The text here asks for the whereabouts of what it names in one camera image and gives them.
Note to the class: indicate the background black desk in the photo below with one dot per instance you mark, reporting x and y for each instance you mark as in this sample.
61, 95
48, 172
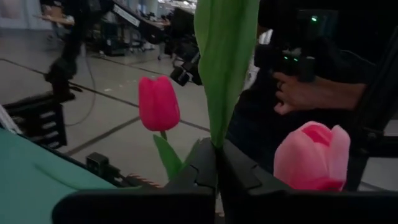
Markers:
133, 21

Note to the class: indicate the black diagonal frame strut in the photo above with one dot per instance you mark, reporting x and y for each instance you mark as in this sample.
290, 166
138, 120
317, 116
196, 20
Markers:
376, 109

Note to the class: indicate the black slotted box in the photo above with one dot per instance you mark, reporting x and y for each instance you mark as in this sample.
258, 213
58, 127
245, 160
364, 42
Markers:
37, 121

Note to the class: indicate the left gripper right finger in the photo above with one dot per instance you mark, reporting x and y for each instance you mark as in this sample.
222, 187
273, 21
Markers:
295, 208

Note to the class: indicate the green table mat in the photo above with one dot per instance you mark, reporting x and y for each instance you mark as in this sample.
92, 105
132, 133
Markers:
31, 186

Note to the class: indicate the person's hand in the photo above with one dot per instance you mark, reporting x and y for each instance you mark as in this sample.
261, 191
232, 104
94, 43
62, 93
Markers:
292, 93

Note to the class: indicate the pink tulip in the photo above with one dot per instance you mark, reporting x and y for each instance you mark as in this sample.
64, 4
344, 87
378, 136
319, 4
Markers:
227, 68
311, 158

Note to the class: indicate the small black white object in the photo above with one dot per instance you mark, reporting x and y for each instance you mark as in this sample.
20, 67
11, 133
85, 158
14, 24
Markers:
185, 73

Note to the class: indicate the person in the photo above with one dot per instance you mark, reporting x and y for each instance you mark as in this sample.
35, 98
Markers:
258, 133

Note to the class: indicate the person's forearm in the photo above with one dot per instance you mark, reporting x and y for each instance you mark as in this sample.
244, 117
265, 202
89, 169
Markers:
339, 93

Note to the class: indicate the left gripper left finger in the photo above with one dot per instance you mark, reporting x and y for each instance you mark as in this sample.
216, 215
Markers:
140, 205

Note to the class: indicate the black handheld device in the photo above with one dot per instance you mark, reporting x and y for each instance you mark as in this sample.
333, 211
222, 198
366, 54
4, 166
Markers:
289, 60

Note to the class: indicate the black office chair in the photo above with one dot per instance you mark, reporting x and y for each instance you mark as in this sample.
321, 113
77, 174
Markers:
183, 28

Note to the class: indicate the red roses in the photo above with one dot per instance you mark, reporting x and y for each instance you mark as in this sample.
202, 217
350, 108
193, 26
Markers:
158, 104

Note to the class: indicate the black stand pole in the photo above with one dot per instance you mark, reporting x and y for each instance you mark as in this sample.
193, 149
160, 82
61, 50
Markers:
66, 46

